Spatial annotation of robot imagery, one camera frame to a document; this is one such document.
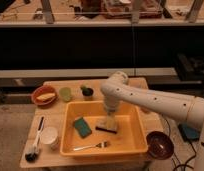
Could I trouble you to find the black white dish brush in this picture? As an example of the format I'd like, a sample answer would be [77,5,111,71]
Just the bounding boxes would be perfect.
[25,118,44,162]

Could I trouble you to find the orange bowl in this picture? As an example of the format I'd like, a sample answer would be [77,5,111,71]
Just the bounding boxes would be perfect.
[31,85,57,106]

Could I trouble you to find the green cup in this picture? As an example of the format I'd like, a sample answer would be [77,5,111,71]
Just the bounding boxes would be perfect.
[59,87,72,102]

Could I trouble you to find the wooden board eraser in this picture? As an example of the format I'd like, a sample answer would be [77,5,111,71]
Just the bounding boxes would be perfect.
[95,116,118,134]

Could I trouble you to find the yellow food in bowl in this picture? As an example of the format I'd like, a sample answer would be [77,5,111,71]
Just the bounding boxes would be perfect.
[36,93,55,101]

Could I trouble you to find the green sponge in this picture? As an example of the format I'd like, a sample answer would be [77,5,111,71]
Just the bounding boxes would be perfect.
[73,117,92,138]

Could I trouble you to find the yellow plastic tub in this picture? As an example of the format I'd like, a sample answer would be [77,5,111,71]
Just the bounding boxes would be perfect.
[60,101,148,157]

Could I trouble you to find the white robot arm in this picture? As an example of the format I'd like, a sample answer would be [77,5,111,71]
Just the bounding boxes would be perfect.
[100,71,204,171]

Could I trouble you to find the white cup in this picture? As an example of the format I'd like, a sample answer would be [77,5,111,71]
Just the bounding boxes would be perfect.
[40,127,59,150]

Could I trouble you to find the silver fork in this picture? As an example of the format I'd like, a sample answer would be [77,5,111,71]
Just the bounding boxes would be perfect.
[73,141,110,151]

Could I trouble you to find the purple bowl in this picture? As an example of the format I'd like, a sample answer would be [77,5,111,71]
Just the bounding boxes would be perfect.
[146,131,174,160]

